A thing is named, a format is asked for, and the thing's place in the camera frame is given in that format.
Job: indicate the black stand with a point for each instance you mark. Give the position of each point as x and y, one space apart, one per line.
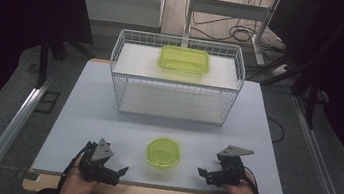
311 95
43 60

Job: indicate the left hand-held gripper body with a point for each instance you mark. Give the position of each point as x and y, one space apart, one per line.
97 164

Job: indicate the white board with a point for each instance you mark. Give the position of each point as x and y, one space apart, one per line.
90 116

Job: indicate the rectangular green-lid plastic container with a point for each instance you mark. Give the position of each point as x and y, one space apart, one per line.
183 59

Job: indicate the small round green-lid plastic container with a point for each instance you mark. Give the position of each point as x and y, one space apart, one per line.
163 153

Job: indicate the person's left hand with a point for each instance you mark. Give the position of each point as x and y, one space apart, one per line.
76 183

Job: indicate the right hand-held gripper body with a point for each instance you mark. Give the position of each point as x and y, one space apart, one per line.
232 172

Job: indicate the white desk frame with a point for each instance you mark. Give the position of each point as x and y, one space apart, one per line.
228 8

